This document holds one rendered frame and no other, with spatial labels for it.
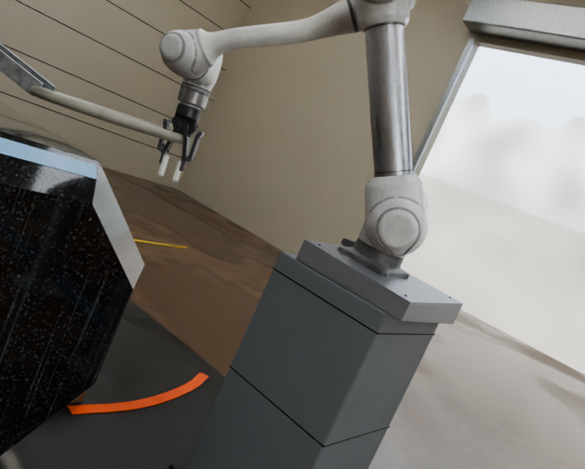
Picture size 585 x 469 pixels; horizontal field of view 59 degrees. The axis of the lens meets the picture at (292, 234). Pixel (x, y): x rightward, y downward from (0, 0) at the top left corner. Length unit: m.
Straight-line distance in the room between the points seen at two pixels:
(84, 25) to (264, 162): 2.79
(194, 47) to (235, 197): 6.10
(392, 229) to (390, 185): 0.11
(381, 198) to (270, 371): 0.61
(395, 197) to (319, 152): 5.48
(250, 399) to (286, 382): 0.15
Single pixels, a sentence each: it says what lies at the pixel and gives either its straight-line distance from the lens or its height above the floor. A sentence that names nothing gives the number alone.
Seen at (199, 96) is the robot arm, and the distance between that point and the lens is 1.64.
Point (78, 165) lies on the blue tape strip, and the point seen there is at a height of 0.85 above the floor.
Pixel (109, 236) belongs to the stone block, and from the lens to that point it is 1.35.
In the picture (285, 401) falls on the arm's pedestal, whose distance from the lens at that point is 1.55.
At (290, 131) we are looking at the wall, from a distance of 7.16.
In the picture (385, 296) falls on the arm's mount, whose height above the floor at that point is 0.83.
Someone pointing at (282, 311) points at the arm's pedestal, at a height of 0.64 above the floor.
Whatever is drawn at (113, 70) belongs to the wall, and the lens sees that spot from 7.44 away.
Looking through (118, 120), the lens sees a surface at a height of 0.97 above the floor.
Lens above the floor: 1.04
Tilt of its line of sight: 7 degrees down
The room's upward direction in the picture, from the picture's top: 24 degrees clockwise
